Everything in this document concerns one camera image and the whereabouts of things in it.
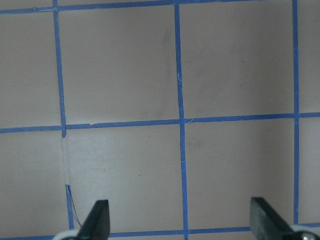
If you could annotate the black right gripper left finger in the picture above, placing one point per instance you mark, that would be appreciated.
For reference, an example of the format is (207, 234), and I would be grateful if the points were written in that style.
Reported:
(97, 225)

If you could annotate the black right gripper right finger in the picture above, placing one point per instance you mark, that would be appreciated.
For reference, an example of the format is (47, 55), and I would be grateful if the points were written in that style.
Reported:
(267, 224)

